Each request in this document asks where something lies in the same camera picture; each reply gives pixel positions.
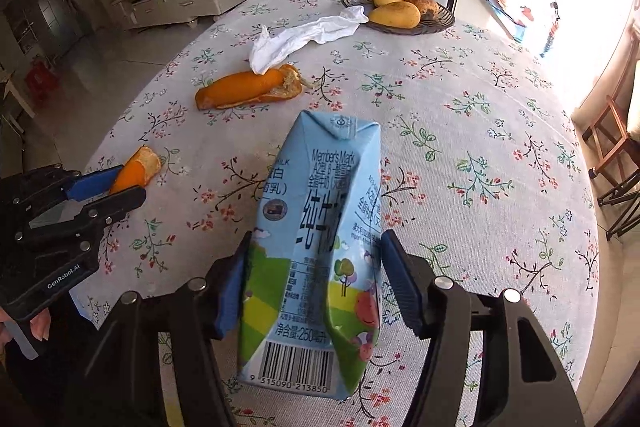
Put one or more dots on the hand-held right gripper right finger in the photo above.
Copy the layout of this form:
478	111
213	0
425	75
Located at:
405	292

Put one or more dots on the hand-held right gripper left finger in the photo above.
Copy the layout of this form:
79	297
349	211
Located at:
230	297

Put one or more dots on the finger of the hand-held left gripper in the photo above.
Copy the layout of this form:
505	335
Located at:
120	202
95	182

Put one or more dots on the short orange peel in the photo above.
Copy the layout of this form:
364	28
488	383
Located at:
140	167

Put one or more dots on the light blue milk carton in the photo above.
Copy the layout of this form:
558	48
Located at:
310	207

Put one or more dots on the person's left hand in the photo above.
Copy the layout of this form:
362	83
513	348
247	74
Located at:
41	324

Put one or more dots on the red plastic stool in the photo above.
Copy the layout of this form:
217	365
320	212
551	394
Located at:
41	77

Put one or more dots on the long orange peel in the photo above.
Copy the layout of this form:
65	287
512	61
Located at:
240	89

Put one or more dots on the long white tissue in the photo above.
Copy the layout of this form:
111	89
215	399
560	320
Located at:
300	39

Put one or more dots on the wooden chair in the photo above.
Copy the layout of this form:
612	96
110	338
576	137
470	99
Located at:
607	127

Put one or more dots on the dark woven fruit basket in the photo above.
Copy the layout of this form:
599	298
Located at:
435	24

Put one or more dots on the brown spotted mango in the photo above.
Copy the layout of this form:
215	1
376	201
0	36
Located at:
424	4

